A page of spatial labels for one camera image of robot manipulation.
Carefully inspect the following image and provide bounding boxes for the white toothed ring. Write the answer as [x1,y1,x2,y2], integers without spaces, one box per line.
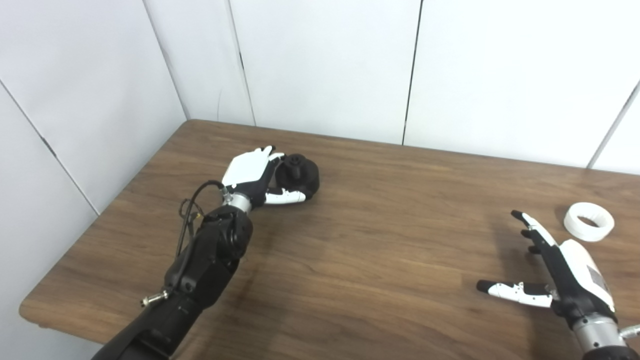
[564,202,615,243]

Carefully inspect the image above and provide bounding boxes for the round black geared part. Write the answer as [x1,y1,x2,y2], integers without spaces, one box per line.
[274,153,321,202]

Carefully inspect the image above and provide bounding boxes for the thick black left wrist cable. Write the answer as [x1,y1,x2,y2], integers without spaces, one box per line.
[175,180,228,258]

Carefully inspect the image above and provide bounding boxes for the white and black left hand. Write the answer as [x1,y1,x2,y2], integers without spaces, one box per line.
[220,145,307,207]

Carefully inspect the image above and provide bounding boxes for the thin black left arm wires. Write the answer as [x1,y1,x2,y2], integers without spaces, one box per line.
[180,198,207,236]

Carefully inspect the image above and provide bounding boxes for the white and black right hand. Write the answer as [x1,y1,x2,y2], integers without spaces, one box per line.
[476,209,617,331]

